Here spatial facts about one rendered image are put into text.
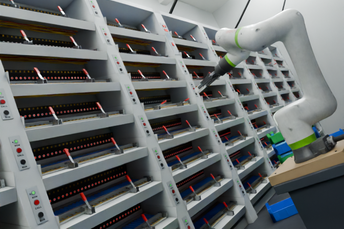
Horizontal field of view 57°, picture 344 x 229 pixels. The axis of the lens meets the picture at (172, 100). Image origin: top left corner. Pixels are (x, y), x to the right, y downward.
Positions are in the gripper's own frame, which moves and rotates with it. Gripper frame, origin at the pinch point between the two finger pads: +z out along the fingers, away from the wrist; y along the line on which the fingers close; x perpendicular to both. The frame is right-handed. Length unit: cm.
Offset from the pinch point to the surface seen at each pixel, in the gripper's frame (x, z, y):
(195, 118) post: -9.0, 24.6, 17.4
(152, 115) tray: -4.1, 17.6, -36.0
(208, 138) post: -26.0, 24.8, 17.4
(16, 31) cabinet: 60, 25, -88
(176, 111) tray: -4.1, 17.8, -10.4
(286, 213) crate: -91, 5, 8
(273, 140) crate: -51, -5, 38
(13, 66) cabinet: 40, 28, -96
